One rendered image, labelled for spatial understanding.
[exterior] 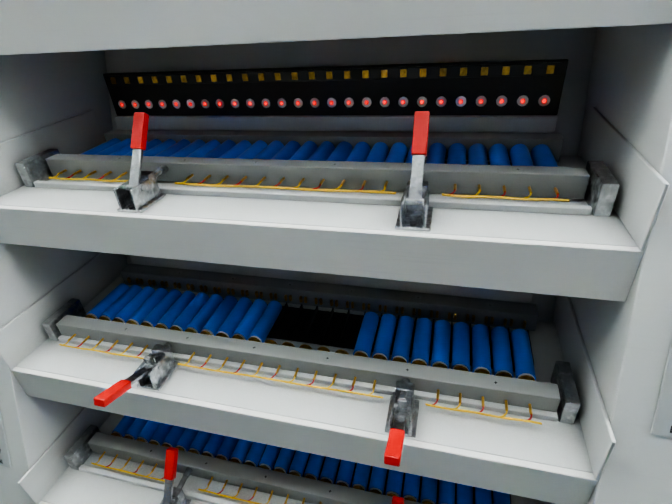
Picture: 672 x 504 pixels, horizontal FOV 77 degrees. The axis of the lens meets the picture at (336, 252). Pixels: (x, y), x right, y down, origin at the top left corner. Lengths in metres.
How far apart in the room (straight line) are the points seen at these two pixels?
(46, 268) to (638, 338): 0.62
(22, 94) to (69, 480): 0.49
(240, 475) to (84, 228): 0.34
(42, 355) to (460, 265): 0.49
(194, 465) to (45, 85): 0.50
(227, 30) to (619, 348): 0.39
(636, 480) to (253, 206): 0.39
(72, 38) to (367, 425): 0.44
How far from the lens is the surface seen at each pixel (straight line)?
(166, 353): 0.51
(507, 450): 0.43
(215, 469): 0.62
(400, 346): 0.47
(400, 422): 0.39
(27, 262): 0.62
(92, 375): 0.56
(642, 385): 0.40
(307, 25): 0.37
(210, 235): 0.40
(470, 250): 0.34
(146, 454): 0.66
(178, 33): 0.42
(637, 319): 0.38
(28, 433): 0.68
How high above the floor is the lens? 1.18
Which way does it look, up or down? 14 degrees down
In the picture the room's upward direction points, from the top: 1 degrees clockwise
